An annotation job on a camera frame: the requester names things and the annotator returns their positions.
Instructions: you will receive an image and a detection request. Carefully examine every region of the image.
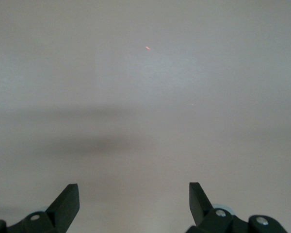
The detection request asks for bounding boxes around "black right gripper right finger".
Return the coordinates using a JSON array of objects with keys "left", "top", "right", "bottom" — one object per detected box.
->
[{"left": 186, "top": 182, "right": 289, "bottom": 233}]

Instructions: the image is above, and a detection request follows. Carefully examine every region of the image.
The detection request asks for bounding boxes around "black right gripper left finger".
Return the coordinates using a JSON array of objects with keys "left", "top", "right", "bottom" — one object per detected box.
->
[{"left": 0, "top": 183, "right": 80, "bottom": 233}]

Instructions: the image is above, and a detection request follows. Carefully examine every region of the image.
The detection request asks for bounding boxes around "brown table cover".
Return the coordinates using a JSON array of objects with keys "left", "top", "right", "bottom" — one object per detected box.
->
[{"left": 0, "top": 0, "right": 291, "bottom": 233}]

